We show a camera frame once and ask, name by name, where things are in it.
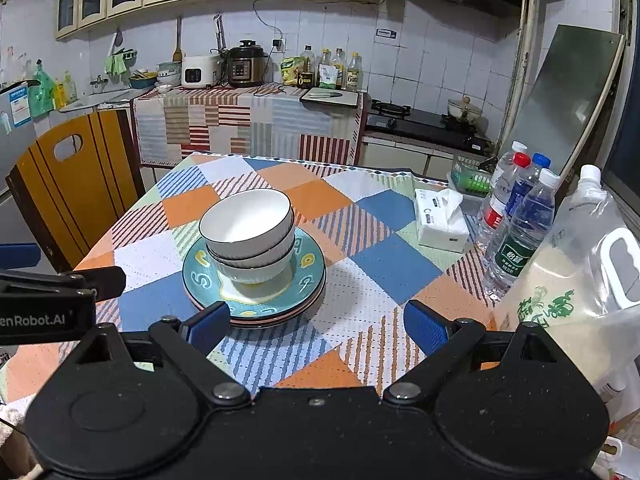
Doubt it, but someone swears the grey leaning board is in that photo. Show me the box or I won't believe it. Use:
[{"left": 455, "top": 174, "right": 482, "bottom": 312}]
[{"left": 517, "top": 24, "right": 626, "bottom": 177}]

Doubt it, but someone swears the blue fried egg plate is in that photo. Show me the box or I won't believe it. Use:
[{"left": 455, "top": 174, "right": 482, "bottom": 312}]
[{"left": 182, "top": 227, "right": 326, "bottom": 319}]

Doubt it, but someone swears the dark pressure cooker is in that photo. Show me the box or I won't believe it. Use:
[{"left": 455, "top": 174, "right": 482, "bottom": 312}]
[{"left": 226, "top": 40, "right": 270, "bottom": 88}]

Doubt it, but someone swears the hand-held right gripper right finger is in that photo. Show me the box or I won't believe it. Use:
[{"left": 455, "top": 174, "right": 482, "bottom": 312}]
[{"left": 382, "top": 300, "right": 559, "bottom": 403}]

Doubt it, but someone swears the striped patchwork counter cloth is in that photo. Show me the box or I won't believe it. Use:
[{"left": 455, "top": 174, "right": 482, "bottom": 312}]
[{"left": 132, "top": 85, "right": 368, "bottom": 168}]

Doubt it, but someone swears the white ribbed bowl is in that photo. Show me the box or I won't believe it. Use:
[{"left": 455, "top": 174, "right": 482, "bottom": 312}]
[
  {"left": 206, "top": 230, "right": 297, "bottom": 269},
  {"left": 198, "top": 188, "right": 296, "bottom": 260},
  {"left": 216, "top": 250, "right": 296, "bottom": 285}
]

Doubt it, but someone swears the white cutting board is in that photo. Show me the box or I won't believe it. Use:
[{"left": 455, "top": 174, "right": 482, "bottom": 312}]
[{"left": 299, "top": 87, "right": 362, "bottom": 109}]

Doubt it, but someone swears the white base cabinet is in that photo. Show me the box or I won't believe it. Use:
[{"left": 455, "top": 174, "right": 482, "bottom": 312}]
[{"left": 360, "top": 132, "right": 496, "bottom": 182}]

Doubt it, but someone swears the cream cooking pot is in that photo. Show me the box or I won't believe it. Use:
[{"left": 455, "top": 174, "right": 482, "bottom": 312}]
[{"left": 446, "top": 96, "right": 484, "bottom": 122}]

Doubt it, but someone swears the checkered tablecloth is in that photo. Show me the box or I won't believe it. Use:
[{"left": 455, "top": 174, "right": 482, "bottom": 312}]
[{"left": 0, "top": 152, "right": 501, "bottom": 406}]

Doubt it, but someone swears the wooden chair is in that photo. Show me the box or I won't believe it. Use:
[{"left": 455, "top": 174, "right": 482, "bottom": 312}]
[{"left": 5, "top": 109, "right": 146, "bottom": 273}]

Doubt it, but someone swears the white rice cooker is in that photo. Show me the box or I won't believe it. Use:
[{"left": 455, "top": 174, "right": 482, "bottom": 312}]
[{"left": 181, "top": 55, "right": 224, "bottom": 90}]

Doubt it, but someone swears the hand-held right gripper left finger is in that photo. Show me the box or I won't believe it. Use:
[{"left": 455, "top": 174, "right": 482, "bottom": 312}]
[{"left": 65, "top": 301, "right": 251, "bottom": 403}]

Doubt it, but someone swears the red label water bottle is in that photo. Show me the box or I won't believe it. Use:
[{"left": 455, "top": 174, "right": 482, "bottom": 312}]
[{"left": 475, "top": 152, "right": 532, "bottom": 252}]

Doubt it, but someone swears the black gas stove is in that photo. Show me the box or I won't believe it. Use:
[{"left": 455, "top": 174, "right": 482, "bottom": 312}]
[{"left": 365, "top": 100, "right": 494, "bottom": 154}]

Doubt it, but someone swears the green plastic basket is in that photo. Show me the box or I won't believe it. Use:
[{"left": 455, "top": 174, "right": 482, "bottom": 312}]
[{"left": 450, "top": 155, "right": 497, "bottom": 197}]

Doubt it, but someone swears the stack of dishes by sink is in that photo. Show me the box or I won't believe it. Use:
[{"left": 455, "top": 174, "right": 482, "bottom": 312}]
[{"left": 156, "top": 61, "right": 182, "bottom": 86}]

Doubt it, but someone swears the white tissue pack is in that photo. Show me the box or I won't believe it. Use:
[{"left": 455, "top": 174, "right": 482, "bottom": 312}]
[{"left": 414, "top": 187, "right": 471, "bottom": 253}]

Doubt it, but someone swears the green label water bottle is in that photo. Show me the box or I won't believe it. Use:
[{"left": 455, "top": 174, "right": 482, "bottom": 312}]
[{"left": 482, "top": 168, "right": 562, "bottom": 302}]

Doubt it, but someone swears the clear rice bag with spout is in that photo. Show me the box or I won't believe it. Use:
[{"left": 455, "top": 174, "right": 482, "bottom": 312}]
[{"left": 492, "top": 165, "right": 640, "bottom": 407}]

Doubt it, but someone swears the blue label water bottle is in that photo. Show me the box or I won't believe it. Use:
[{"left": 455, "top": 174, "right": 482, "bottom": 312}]
[{"left": 505, "top": 152, "right": 552, "bottom": 222}]

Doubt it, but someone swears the white cap water bottle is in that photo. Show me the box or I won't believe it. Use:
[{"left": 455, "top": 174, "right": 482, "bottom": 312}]
[{"left": 482, "top": 142, "right": 529, "bottom": 202}]

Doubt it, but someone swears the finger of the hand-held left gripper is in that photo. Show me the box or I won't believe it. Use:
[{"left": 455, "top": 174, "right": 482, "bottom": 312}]
[
  {"left": 0, "top": 266, "right": 127, "bottom": 304},
  {"left": 0, "top": 243, "right": 41, "bottom": 269}
]

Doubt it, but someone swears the dark sauce bottle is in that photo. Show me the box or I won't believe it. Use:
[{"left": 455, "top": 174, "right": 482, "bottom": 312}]
[{"left": 298, "top": 45, "right": 316, "bottom": 89}]

